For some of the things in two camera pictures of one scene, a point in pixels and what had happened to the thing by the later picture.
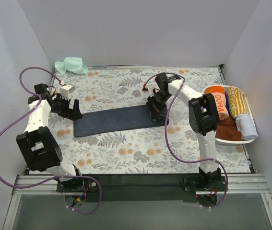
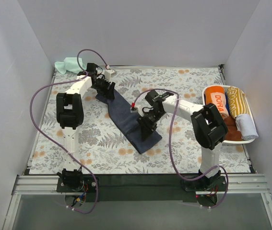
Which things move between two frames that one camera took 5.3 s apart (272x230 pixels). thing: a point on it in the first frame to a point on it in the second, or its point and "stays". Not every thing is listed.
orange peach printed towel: [219, 93] stays
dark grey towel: [115, 120] to [128, 122]
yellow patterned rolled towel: [238, 104] stays
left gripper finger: [77, 114] to [111, 90]
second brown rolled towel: [228, 132] stays
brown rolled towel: [229, 120] stays
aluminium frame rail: [47, 185] stays
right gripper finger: [161, 116] to [146, 131]
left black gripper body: [66, 108] to [107, 87]
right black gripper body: [155, 107] to [147, 121]
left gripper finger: [70, 114] to [102, 92]
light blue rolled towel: [245, 125] stays
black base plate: [112, 188] stays
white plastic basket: [231, 142] stays
